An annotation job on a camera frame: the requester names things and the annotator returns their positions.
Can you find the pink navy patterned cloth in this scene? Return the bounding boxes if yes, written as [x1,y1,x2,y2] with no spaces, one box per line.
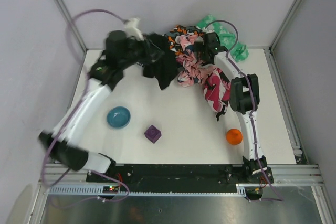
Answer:
[176,35,216,87]

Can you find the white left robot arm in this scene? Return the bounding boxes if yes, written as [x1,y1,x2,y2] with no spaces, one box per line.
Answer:
[38,28,145,173]

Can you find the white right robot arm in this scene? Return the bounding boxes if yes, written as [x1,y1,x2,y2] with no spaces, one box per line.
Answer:
[196,31,274,184]

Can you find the green white tie-dye cloth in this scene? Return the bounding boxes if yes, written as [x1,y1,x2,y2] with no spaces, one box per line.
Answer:
[196,14,249,62]

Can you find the black orange patterned cloth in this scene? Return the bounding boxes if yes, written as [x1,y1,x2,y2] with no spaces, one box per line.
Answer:
[165,25,204,57]

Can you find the pink camouflage trousers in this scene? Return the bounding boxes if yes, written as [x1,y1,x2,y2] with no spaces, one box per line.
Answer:
[203,68,231,122]

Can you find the blue bowl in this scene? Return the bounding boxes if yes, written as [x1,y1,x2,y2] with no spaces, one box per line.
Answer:
[106,106,131,129]

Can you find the purple cube block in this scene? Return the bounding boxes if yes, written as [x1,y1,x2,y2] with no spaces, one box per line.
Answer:
[144,125,162,144]

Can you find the orange fruit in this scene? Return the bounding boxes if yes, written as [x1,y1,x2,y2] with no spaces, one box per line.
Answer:
[226,129,243,145]

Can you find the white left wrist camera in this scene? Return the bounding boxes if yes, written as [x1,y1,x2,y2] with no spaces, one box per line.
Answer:
[124,17,144,41]

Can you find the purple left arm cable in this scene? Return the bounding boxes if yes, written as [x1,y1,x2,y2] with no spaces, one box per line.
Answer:
[41,9,129,188]

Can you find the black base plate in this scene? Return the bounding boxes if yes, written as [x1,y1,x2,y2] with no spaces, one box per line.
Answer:
[86,163,275,193]

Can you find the slotted cable duct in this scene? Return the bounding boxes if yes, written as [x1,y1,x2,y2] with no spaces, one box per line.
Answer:
[48,183,263,197]

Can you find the aluminium frame rail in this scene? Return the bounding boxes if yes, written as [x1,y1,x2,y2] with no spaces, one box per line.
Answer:
[270,165,324,186]

